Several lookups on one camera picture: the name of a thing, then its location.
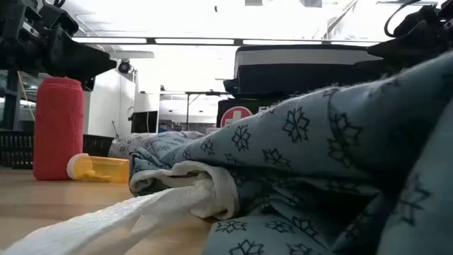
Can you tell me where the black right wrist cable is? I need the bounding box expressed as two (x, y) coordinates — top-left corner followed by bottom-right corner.
(384, 0), (424, 38)

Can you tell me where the teal patterned folded gown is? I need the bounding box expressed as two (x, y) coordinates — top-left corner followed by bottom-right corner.
(0, 51), (453, 255)

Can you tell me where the black computer monitor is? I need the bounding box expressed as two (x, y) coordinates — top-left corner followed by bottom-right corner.
(130, 110), (159, 135)

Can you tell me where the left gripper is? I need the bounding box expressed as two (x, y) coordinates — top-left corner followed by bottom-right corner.
(0, 0), (117, 91)

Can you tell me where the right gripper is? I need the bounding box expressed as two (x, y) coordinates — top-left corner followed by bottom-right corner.
(367, 0), (453, 74)

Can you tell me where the black first aid case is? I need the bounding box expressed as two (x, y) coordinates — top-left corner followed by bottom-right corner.
(222, 44), (386, 99)

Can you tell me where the yellow hanging cable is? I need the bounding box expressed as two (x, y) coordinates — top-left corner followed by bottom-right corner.
(16, 70), (36, 123)

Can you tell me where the pale grey patterned gown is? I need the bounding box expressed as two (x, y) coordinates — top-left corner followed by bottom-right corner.
(108, 130), (206, 159)

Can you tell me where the black round wall camera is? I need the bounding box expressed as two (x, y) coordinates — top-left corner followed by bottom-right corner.
(117, 59), (134, 75)

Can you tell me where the black first aid kit pouch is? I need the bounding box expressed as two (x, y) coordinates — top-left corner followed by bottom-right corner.
(216, 98), (284, 128)

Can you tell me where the red bandage roll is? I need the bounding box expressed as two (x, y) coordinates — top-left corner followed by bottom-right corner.
(33, 76), (86, 181)

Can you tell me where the orange pill bottle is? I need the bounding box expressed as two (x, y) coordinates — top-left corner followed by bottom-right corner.
(66, 152), (130, 184)

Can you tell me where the black plastic slotted basket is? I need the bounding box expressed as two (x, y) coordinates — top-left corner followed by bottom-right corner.
(0, 129), (115, 169)

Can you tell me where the black background desk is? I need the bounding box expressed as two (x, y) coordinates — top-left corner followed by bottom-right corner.
(161, 90), (231, 123)

